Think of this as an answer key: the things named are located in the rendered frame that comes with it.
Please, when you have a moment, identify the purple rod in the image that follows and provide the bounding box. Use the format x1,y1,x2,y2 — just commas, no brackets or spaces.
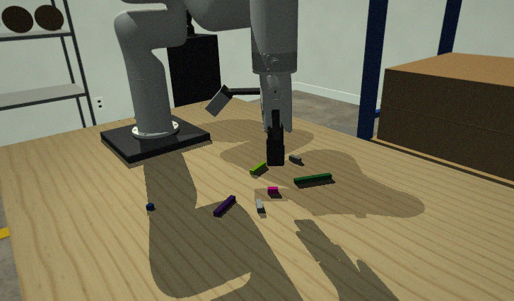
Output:
213,195,235,217

